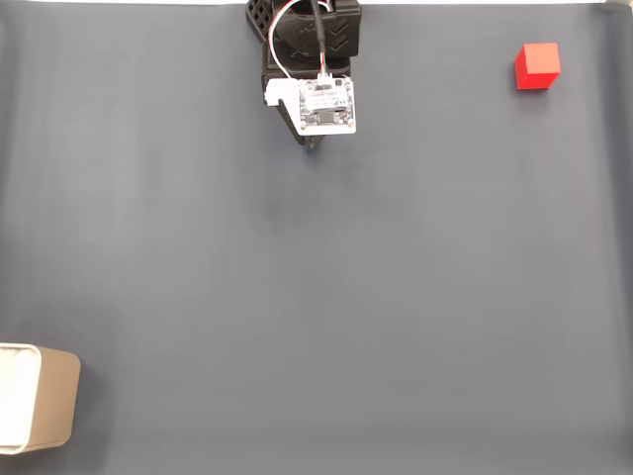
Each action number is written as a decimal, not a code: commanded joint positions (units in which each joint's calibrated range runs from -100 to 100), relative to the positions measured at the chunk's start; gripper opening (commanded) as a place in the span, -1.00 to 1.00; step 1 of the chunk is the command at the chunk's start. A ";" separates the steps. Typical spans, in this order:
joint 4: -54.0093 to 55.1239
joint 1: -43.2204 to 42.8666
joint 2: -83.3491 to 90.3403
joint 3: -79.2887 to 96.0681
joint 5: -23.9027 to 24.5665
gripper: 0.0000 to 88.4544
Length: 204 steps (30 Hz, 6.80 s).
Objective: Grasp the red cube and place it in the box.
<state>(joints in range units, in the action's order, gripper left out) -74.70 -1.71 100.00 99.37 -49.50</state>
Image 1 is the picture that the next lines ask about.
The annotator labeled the red cube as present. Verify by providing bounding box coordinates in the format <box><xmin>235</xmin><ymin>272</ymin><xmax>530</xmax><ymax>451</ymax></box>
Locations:
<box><xmin>513</xmin><ymin>42</ymin><xmax>562</xmax><ymax>91</ymax></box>

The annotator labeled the beige box with white lining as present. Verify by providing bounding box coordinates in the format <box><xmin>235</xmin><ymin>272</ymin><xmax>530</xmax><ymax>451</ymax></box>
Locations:
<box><xmin>0</xmin><ymin>342</ymin><xmax>82</xmax><ymax>455</ymax></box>

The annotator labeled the black camera cable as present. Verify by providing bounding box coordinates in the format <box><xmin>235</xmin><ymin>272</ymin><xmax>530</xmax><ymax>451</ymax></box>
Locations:
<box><xmin>310</xmin><ymin>0</ymin><xmax>331</xmax><ymax>80</ymax></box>

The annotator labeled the white flat servo cable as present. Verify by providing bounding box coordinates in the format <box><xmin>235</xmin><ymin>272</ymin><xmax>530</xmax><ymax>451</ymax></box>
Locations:
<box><xmin>268</xmin><ymin>1</ymin><xmax>299</xmax><ymax>81</ymax></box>

